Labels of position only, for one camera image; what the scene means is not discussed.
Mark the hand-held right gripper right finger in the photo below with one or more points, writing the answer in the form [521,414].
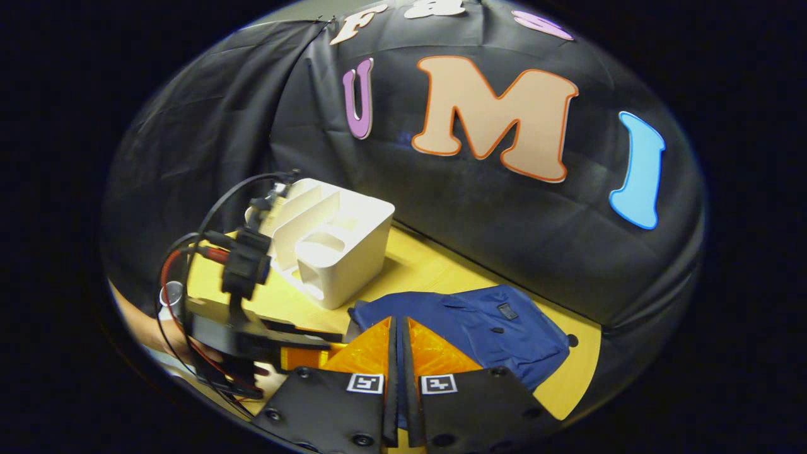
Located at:
[410,403]

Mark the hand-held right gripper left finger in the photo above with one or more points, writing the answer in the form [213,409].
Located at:
[391,403]

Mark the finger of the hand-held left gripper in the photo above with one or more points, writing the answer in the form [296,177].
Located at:
[306,358]
[296,329]

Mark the white bookshelf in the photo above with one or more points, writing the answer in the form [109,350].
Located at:
[340,246]

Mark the blue schoolbag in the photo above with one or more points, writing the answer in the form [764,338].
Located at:
[479,328]

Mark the black backdrop cloth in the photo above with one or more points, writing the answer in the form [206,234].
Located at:
[504,221]

